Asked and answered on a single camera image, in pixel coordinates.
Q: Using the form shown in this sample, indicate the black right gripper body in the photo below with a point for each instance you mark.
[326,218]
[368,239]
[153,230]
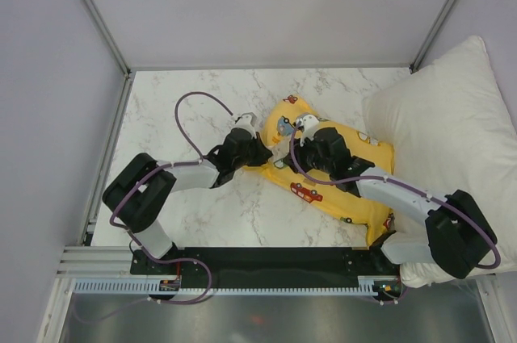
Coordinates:
[307,157]

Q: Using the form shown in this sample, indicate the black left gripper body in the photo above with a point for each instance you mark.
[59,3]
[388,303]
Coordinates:
[254,156]

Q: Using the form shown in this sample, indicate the yellow cartoon-print pillowcase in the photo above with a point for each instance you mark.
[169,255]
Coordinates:
[342,206]

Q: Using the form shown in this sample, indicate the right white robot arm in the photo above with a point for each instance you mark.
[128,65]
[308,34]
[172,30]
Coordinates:
[457,237]

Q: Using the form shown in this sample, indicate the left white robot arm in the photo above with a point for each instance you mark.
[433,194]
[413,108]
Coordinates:
[138,194]

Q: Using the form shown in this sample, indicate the large white pillow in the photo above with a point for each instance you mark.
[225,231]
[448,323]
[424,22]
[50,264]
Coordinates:
[451,130]

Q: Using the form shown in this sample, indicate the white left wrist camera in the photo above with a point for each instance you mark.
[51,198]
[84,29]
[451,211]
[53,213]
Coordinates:
[246,121]

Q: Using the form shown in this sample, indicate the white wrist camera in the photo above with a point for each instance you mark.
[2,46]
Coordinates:
[246,121]
[307,122]

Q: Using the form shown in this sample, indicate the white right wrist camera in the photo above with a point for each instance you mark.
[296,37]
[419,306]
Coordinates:
[307,122]

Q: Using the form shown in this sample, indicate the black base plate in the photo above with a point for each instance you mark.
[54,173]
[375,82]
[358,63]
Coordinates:
[268,266]

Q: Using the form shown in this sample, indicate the right aluminium frame post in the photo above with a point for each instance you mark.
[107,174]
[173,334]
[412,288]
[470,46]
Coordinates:
[437,26]

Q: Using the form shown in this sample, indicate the aluminium frame post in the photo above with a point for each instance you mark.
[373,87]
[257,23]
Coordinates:
[437,26]
[107,37]

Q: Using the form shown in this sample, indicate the white slotted cable duct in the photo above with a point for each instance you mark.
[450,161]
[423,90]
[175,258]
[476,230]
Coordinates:
[362,286]

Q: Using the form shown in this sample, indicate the left aluminium frame post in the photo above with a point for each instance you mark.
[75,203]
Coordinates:
[107,37]

